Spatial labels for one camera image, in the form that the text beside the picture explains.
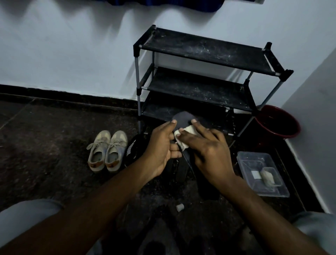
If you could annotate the white sponge piece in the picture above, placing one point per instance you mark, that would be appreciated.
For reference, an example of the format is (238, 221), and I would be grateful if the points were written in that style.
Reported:
(267, 177)

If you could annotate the red plastic bucket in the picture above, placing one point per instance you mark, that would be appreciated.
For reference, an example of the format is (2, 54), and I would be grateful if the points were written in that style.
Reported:
(278, 123)

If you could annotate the beige sneaker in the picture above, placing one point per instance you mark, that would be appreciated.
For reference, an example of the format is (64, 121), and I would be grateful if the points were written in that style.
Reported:
(115, 152)
(98, 152)

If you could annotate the white square pad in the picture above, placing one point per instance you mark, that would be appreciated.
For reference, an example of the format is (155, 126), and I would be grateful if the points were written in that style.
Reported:
(255, 175)

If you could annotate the person's left forearm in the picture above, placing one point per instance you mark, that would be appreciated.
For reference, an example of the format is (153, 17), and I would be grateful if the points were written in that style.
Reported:
(91, 207)

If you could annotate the dark grey shoe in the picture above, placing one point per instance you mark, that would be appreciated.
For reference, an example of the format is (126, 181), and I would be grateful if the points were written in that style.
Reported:
(183, 117)

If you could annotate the small clear plastic tub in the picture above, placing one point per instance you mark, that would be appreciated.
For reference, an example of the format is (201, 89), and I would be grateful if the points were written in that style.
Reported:
(277, 174)

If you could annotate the person's right thumb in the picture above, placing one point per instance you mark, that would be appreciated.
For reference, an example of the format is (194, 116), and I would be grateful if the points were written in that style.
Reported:
(186, 137)

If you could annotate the person's left leg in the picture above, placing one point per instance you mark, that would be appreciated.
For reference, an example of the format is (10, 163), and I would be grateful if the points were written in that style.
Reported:
(23, 212)

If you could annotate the person's left hand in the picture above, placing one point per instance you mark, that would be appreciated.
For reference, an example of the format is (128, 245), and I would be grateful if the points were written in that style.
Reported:
(157, 147)

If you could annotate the person's right forearm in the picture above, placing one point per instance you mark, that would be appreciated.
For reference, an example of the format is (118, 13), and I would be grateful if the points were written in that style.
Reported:
(262, 218)

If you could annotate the small white cap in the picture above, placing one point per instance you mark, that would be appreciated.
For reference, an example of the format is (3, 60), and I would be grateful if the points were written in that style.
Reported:
(180, 207)

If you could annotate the person's leg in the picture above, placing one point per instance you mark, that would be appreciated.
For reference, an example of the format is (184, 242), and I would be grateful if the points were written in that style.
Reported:
(23, 212)
(319, 228)

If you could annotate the person's left thumb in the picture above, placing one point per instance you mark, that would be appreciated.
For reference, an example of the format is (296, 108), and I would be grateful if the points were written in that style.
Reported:
(166, 125)

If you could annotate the black metal shoe rack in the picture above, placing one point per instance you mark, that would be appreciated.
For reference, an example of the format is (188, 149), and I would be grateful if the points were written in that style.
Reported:
(204, 50)

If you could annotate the clear plastic tray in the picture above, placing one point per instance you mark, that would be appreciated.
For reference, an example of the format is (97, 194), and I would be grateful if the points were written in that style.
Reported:
(249, 163)

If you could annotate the white cleaning cloth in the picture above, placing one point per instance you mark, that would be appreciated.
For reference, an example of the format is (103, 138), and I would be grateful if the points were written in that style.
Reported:
(187, 130)

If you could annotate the person's right hand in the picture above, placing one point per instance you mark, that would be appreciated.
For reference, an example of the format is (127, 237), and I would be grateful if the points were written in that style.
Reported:
(210, 155)

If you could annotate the black shoe with white stripes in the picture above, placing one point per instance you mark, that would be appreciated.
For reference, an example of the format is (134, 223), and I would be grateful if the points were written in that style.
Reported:
(133, 152)

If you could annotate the person's right leg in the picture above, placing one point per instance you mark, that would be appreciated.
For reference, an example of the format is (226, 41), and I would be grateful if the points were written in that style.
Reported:
(319, 228)

